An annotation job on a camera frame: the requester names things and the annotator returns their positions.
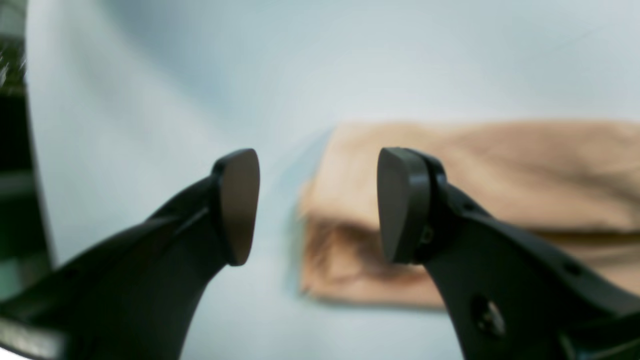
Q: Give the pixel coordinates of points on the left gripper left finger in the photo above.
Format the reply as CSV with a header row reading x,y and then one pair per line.
x,y
133,296

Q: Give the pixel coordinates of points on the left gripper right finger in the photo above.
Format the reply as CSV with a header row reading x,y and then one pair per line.
x,y
509,294

